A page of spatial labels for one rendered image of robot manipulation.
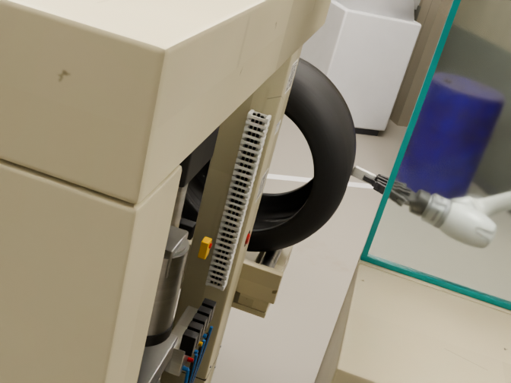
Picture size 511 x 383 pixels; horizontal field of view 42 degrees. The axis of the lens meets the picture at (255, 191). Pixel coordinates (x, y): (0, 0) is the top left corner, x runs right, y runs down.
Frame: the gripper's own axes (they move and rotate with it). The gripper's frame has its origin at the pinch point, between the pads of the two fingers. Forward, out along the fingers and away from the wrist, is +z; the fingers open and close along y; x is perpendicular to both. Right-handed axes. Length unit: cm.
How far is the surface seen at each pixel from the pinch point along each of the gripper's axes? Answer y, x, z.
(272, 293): 28.0, 33.0, 8.9
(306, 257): -156, 120, -6
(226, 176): 41, 0, 32
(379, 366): 97, -8, -9
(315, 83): 8.6, -21.1, 23.9
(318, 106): 15.1, -17.7, 20.3
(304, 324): -92, 119, -16
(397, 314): 80, -9, -11
